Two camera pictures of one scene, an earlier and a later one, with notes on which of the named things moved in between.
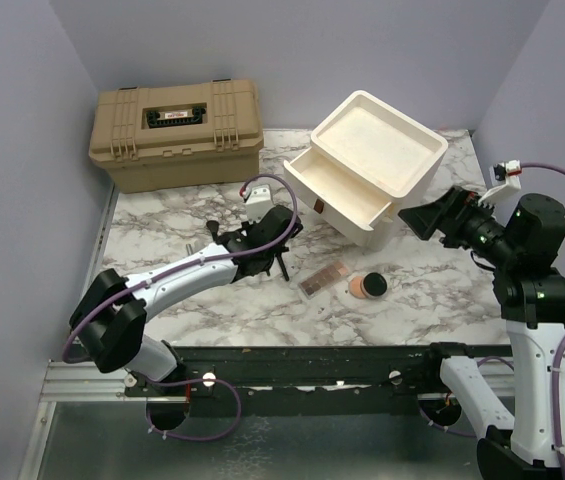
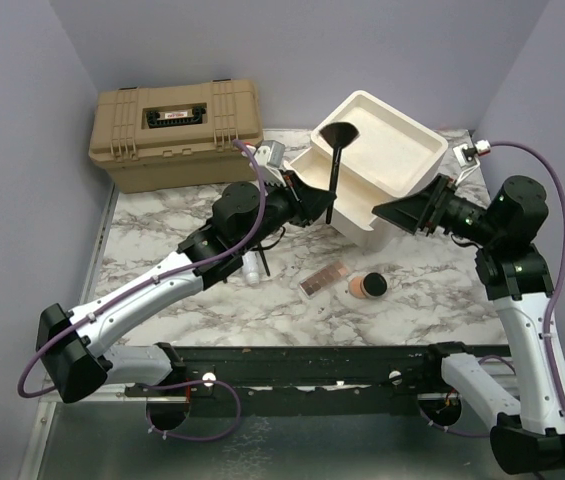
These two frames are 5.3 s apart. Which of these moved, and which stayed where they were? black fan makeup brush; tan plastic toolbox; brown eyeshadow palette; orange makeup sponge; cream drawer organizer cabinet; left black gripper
Moved: left black gripper; black fan makeup brush
Stayed: orange makeup sponge; cream drawer organizer cabinet; brown eyeshadow palette; tan plastic toolbox
